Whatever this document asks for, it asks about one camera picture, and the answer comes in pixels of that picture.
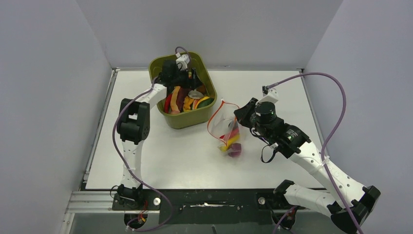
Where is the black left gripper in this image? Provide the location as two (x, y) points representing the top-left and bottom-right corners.
(171, 66), (202, 90)

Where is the dark purple plum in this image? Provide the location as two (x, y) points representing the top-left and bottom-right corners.
(228, 120), (238, 130)

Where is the clear zip bag orange zipper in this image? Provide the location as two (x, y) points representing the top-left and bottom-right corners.
(207, 99), (245, 156)

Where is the long yellow chili pepper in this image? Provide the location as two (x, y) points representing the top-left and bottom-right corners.
(218, 134), (240, 152)

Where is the purple red onion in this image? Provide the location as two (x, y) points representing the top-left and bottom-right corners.
(227, 143), (242, 157)

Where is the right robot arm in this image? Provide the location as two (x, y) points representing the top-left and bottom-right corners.
(234, 98), (381, 234)

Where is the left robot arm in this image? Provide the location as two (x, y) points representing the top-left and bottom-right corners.
(112, 59), (200, 207)

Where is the short red chili pepper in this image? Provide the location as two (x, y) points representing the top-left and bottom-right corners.
(164, 93), (172, 114)

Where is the dark green avocado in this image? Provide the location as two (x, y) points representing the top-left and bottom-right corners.
(197, 98), (215, 109)

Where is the olive green plastic basket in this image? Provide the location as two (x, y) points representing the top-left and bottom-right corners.
(149, 52), (217, 129)

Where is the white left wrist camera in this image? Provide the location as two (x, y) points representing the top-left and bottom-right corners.
(176, 54), (190, 70)

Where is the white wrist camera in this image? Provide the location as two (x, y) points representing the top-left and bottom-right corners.
(176, 54), (190, 70)
(257, 86), (279, 105)

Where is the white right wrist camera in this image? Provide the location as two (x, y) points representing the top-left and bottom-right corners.
(257, 86), (279, 105)

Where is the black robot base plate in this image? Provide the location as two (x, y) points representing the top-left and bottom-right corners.
(110, 188), (291, 231)

